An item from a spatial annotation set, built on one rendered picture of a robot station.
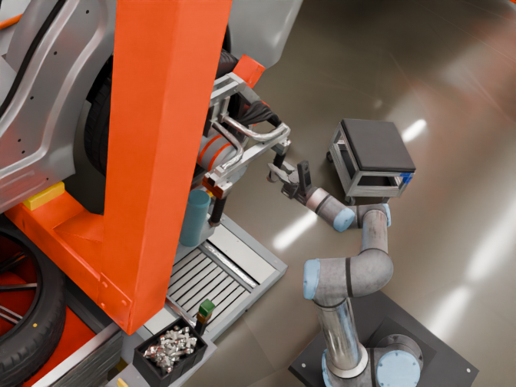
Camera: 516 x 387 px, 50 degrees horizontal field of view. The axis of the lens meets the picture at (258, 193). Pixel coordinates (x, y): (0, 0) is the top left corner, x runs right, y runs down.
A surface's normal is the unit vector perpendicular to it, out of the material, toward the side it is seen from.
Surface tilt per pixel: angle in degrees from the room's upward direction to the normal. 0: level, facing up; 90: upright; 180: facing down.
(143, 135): 90
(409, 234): 0
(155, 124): 90
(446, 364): 0
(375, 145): 0
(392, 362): 44
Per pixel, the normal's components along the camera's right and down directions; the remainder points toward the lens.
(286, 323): 0.24, -0.65
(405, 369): -0.16, -0.08
